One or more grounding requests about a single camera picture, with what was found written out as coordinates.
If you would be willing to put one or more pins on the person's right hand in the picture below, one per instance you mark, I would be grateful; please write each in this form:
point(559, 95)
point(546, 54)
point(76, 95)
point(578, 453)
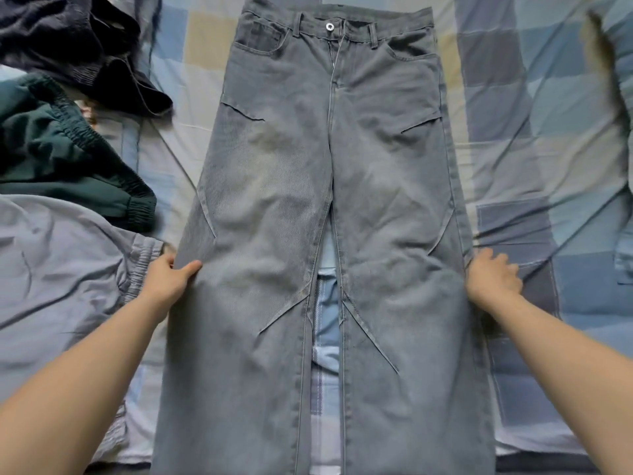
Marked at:
point(489, 279)

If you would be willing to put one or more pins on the person's left hand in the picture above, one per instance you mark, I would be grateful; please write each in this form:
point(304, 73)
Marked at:
point(163, 286)

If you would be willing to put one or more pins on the person's right fingers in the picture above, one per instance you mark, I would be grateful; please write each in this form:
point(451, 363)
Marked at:
point(504, 272)

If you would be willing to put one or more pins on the person's left thumb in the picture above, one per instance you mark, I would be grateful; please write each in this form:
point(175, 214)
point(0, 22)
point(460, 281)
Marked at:
point(188, 272)

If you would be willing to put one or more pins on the grey-blue denim jeans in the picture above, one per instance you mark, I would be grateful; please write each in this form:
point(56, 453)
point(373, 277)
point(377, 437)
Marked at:
point(277, 192)

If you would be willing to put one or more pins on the person's right forearm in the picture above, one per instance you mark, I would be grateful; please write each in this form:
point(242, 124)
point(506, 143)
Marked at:
point(559, 380)

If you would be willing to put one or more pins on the person's left forearm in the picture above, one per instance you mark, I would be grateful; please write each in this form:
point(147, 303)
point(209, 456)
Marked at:
point(74, 390)

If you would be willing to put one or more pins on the blue checked bed sheet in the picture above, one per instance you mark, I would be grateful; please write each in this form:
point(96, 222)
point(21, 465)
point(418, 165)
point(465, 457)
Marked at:
point(519, 143)

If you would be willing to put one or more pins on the light grey elastic-waist garment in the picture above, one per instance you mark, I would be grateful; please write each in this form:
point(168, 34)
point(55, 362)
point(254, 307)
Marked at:
point(54, 272)

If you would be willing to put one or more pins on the dark green elastic-waist trousers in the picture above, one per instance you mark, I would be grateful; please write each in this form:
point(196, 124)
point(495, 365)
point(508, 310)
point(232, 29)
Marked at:
point(54, 153)

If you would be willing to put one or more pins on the blue checked pillow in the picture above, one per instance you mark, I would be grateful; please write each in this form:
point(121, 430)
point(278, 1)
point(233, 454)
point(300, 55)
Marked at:
point(620, 118)

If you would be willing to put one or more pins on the dark navy garment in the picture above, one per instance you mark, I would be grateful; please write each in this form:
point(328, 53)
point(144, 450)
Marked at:
point(74, 39)

